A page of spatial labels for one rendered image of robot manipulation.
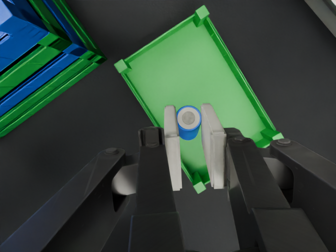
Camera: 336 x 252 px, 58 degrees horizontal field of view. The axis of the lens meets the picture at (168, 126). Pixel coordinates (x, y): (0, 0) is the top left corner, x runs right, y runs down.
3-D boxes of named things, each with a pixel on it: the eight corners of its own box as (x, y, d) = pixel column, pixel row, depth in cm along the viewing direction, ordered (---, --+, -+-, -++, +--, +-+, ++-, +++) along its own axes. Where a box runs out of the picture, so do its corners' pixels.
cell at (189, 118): (192, 144, 27) (194, 135, 20) (174, 134, 27) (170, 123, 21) (201, 125, 27) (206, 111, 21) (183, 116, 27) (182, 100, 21)
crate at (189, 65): (272, 133, 67) (286, 140, 59) (194, 182, 68) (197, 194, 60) (199, 14, 63) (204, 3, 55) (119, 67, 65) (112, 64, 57)
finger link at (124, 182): (167, 195, 14) (100, 199, 14) (167, 154, 18) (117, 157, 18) (165, 164, 13) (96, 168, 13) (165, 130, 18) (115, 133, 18)
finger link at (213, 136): (210, 133, 14) (226, 132, 14) (200, 103, 21) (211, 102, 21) (211, 190, 15) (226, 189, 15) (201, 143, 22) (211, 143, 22)
